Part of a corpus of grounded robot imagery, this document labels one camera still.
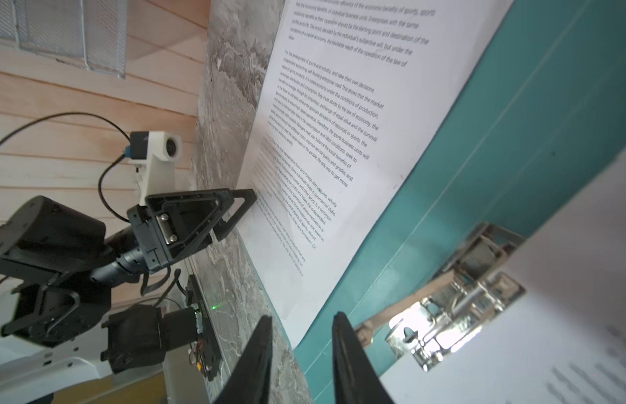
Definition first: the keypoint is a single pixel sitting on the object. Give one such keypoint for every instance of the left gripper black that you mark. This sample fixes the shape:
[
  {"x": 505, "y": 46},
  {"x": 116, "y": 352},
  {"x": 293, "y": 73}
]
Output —
[{"x": 171, "y": 227}]

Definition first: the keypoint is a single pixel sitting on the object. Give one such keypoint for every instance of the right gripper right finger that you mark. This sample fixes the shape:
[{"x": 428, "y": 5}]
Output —
[{"x": 354, "y": 379}]

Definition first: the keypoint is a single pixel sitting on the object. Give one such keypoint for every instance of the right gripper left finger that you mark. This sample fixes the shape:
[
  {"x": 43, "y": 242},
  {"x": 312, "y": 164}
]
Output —
[{"x": 250, "y": 380}]

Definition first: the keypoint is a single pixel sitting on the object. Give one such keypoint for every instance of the metal folder clip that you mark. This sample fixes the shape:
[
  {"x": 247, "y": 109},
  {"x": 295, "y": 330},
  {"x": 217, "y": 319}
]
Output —
[{"x": 465, "y": 294}]

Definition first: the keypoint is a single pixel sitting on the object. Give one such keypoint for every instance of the printed paper sheet front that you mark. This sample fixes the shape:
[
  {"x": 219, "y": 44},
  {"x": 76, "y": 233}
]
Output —
[{"x": 353, "y": 96}]

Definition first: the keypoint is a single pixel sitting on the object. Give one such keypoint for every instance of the printed paper sheet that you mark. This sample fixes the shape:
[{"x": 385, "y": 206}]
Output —
[
  {"x": 353, "y": 96},
  {"x": 564, "y": 340}
]

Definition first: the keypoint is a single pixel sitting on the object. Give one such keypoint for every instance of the printed paper sheet back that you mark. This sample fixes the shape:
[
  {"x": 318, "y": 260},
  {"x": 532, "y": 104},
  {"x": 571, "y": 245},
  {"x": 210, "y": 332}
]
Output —
[{"x": 564, "y": 340}]

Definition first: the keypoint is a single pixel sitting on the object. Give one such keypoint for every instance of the green file folder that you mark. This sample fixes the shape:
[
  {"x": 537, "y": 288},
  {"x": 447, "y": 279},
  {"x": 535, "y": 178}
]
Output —
[{"x": 542, "y": 114}]

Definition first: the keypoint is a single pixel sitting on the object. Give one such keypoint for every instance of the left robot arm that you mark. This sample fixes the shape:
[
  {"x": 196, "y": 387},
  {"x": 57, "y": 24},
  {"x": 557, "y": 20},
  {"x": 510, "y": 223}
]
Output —
[{"x": 57, "y": 326}]

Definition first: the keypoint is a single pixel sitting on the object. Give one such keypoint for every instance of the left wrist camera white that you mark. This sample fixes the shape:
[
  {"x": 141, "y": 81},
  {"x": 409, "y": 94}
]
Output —
[{"x": 155, "y": 155}]

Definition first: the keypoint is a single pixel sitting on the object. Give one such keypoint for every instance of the left camera cable black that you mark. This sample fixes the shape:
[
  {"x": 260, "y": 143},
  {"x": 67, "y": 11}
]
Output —
[{"x": 64, "y": 159}]

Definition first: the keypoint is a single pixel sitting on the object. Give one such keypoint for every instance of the white wire mesh shelf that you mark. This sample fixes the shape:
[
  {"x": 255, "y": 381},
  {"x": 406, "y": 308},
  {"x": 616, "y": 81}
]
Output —
[{"x": 91, "y": 35}]

